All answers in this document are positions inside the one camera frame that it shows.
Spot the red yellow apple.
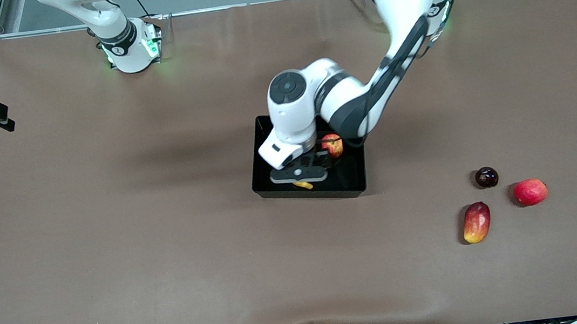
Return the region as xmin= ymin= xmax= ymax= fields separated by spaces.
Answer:
xmin=320 ymin=133 xmax=345 ymax=160

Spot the black plastic box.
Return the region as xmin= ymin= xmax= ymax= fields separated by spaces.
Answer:
xmin=244 ymin=104 xmax=371 ymax=209

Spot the brown table mat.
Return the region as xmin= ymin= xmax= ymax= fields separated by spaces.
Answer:
xmin=0 ymin=0 xmax=577 ymax=324

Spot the dark purple plum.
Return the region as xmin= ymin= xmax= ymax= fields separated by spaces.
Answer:
xmin=473 ymin=165 xmax=500 ymax=190

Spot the red yellow mango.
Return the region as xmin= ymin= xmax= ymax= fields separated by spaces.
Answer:
xmin=460 ymin=201 xmax=494 ymax=245

